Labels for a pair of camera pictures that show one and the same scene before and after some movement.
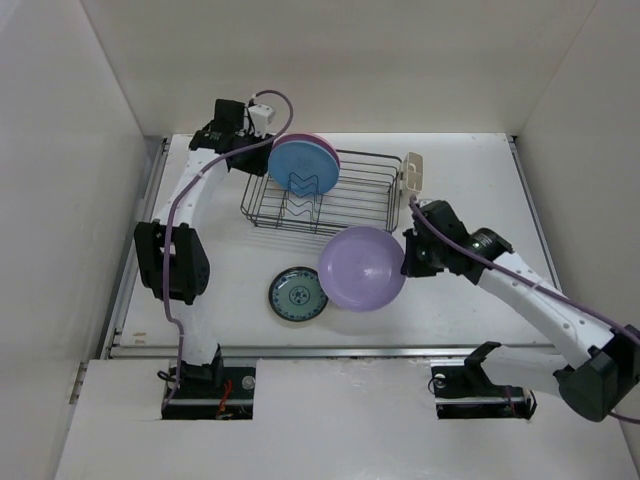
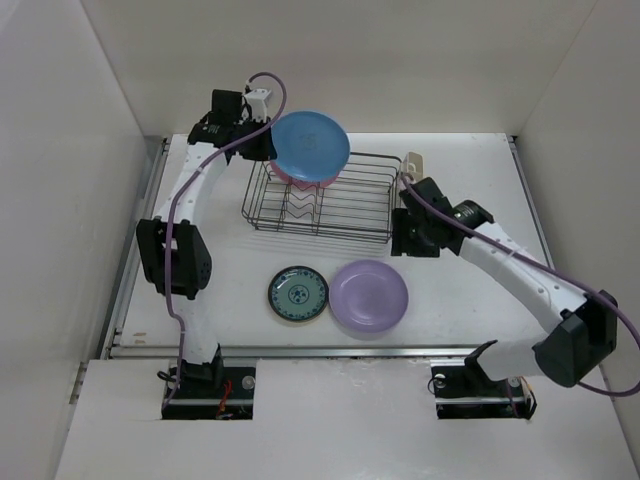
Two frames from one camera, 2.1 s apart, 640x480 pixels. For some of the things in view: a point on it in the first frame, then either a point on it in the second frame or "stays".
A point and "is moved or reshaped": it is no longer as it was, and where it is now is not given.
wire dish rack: (365, 194) stays
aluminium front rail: (302, 352) stays
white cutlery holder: (412, 174) stays
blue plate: (303, 168) is moved or reshaped
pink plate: (310, 137) -> (303, 184)
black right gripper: (411, 266) -> (401, 240)
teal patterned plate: (297, 294) stays
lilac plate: (361, 268) -> (368, 296)
